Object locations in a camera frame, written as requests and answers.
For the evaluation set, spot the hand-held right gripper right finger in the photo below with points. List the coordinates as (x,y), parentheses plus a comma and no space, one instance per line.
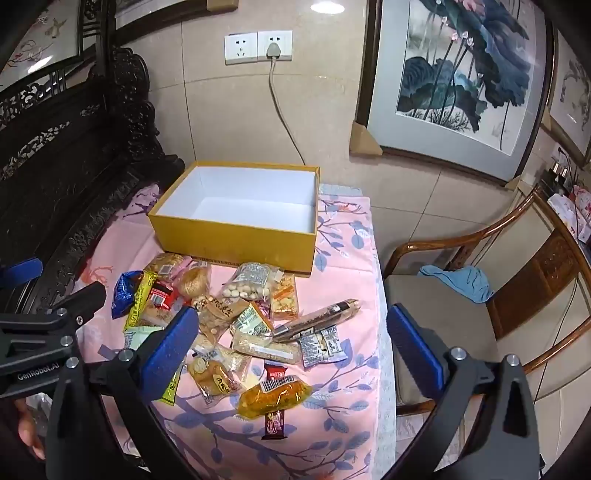
(415,346)

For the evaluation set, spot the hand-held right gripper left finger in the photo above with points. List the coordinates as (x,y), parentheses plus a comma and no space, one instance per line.
(170,344)

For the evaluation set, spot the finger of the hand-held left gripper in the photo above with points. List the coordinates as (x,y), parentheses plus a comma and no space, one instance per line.
(21,272)
(83,297)

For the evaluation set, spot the blue snack packet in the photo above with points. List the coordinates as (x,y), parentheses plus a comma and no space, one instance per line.
(123,293)

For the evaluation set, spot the long yellow-green snack packet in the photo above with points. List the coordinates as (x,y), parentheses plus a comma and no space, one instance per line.
(139,300)

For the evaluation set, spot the golden round pastry packet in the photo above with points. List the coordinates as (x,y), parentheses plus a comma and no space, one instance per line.
(193,281)

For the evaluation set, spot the clear round cookie packet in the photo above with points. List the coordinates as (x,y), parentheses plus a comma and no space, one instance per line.
(166,264)

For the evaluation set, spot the white ball candy packet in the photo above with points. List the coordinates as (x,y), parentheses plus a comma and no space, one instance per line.
(247,282)

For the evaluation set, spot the yellow cardboard box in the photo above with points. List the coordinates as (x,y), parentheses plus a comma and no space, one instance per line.
(240,235)

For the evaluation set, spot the person's left hand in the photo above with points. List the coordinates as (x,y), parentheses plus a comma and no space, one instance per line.
(28,429)

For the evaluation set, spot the pale green snack packet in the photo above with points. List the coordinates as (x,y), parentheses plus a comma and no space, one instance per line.
(137,338)

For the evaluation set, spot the wooden armchair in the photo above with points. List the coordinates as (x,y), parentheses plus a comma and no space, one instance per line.
(443,318)

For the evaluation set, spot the small yellow-green packet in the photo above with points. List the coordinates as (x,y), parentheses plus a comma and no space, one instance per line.
(171,391)

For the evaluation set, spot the red snack packet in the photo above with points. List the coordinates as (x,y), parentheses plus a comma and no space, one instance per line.
(162,295)

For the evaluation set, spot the yellow cake packet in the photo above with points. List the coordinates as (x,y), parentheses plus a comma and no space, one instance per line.
(213,376)

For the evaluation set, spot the brown label biscuit packet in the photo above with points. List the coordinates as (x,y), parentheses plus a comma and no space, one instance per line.
(216,313)

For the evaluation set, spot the clear white snack packet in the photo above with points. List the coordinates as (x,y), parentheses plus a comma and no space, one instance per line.
(231,359)

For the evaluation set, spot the blue cloth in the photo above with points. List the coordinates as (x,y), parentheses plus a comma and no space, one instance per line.
(461,281)

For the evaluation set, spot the small white printed packet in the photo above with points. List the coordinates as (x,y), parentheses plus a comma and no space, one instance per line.
(321,346)

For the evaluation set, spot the dark carved wooden bench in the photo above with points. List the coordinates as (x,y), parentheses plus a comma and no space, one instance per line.
(60,184)

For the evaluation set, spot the pale sesame bar packet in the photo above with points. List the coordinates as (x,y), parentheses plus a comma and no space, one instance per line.
(267,348)

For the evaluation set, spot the long brown wafer roll packet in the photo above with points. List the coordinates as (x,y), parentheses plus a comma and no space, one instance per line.
(318,317)

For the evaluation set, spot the pink floral tablecloth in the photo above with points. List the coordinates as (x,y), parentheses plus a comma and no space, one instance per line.
(341,415)

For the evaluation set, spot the orange yellow snack packet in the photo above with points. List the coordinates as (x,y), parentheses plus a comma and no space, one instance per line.
(272,394)

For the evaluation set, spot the orange striped cracker packet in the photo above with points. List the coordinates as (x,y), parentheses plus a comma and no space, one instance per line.
(284,297)

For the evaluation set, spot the brown chocolate bar packet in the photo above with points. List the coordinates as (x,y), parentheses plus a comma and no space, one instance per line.
(273,423)

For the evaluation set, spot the cardboard corner protector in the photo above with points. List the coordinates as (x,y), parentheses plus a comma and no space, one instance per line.
(362,141)
(512,183)

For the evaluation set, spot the pink white plastic bag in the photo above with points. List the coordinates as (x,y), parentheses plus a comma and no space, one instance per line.
(570,210)

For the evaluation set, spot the black power strip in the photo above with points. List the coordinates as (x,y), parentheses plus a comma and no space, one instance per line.
(556,177)

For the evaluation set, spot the framed bird embroidery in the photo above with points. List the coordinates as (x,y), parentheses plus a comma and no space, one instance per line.
(37,37)

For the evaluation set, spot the framed lotus painting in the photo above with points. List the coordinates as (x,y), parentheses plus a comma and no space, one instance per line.
(461,78)

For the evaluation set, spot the framed ink painting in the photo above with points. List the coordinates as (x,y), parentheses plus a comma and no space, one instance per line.
(572,92)

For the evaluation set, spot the grey power plug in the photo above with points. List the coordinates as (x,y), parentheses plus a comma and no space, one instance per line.
(274,50)

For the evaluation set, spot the white wall socket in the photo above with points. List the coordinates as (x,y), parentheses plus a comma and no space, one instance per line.
(281,41)
(241,48)

